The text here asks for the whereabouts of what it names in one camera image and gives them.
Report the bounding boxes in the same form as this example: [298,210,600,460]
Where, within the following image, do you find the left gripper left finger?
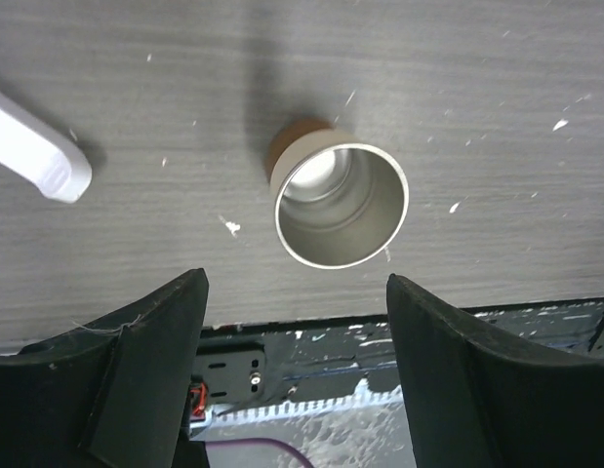
[0,269,209,467]

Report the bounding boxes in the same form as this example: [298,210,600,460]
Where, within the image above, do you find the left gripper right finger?
[386,275,604,467]

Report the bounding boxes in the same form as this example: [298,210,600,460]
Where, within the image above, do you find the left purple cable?
[206,437,312,468]

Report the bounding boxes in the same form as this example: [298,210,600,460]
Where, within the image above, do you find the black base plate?
[191,298,604,411]

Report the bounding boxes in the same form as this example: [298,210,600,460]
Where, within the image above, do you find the silver garment rack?
[0,93,93,204]

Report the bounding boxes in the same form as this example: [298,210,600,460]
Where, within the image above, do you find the clear glass amber base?
[264,117,410,270]

